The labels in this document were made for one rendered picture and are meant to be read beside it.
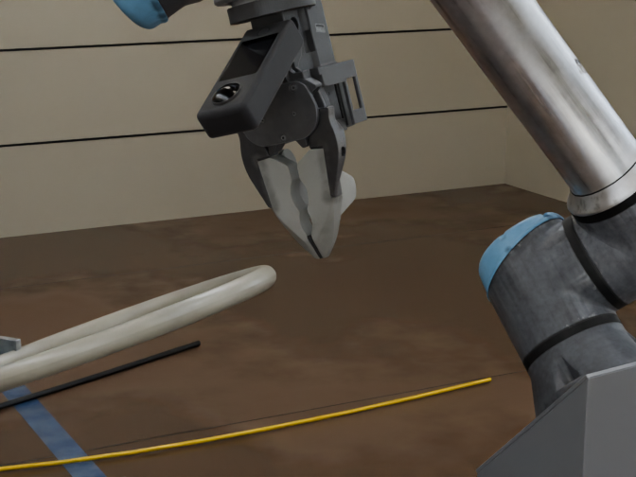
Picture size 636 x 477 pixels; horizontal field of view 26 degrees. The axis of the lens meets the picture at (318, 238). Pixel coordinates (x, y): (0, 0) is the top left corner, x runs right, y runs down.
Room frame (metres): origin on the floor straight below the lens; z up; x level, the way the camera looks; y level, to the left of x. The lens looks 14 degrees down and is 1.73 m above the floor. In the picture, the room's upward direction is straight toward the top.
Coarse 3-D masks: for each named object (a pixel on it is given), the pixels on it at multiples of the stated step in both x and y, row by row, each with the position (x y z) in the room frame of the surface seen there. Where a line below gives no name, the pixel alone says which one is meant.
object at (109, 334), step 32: (192, 288) 1.97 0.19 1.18; (224, 288) 1.64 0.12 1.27; (256, 288) 1.68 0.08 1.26; (96, 320) 1.98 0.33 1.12; (128, 320) 1.98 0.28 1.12; (160, 320) 1.56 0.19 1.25; (192, 320) 1.59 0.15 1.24; (32, 352) 1.92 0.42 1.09; (64, 352) 1.53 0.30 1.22; (96, 352) 1.53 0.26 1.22; (0, 384) 1.54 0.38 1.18
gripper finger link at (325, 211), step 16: (304, 160) 1.08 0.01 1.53; (320, 160) 1.07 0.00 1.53; (304, 176) 1.08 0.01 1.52; (320, 176) 1.07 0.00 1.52; (320, 192) 1.07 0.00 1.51; (352, 192) 1.12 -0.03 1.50; (320, 208) 1.07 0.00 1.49; (336, 208) 1.07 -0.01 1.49; (320, 224) 1.07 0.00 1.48; (336, 224) 1.08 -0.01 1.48; (320, 240) 1.08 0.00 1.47
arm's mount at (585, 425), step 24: (576, 384) 1.67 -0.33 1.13; (600, 384) 1.67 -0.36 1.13; (624, 384) 1.69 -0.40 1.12; (552, 408) 1.71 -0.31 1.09; (576, 408) 1.67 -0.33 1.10; (600, 408) 1.67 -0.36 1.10; (624, 408) 1.69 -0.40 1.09; (528, 432) 1.74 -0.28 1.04; (552, 432) 1.70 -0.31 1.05; (576, 432) 1.67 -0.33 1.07; (600, 432) 1.67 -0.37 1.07; (624, 432) 1.70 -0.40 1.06; (504, 456) 1.78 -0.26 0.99; (528, 456) 1.74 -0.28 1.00; (552, 456) 1.70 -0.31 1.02; (576, 456) 1.67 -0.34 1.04; (600, 456) 1.67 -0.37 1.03; (624, 456) 1.70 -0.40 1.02
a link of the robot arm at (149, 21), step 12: (120, 0) 1.24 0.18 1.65; (132, 0) 1.24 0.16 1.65; (144, 0) 1.24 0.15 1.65; (156, 0) 1.24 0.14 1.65; (168, 0) 1.25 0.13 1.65; (180, 0) 1.25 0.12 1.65; (192, 0) 1.28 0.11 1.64; (132, 12) 1.25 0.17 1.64; (144, 12) 1.25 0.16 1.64; (156, 12) 1.25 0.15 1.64; (168, 12) 1.26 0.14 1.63; (144, 24) 1.26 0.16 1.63; (156, 24) 1.27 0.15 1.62
